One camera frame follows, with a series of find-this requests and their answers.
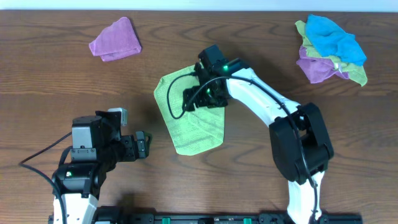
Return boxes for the blue cloth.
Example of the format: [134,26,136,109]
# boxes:
[305,14,367,66]

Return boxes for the folded purple cloth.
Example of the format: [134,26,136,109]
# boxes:
[89,17,142,62]

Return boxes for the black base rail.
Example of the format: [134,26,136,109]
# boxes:
[48,212,364,224]

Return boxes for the light green cloth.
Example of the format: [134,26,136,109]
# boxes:
[154,65,224,156]

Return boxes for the crumpled purple cloth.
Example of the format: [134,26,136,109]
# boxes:
[296,46,349,84]

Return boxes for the black cable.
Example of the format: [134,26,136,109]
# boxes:
[18,131,73,224]
[166,72,320,218]

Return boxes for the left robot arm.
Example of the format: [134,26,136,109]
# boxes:
[52,111,152,223]

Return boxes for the left black cable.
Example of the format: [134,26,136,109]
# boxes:
[18,131,73,224]

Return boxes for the right black cable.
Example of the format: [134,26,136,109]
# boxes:
[166,72,320,218]

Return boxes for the olive green cloth in pile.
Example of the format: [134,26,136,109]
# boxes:
[295,21,368,86]

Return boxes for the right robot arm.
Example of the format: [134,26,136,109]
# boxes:
[183,58,333,223]

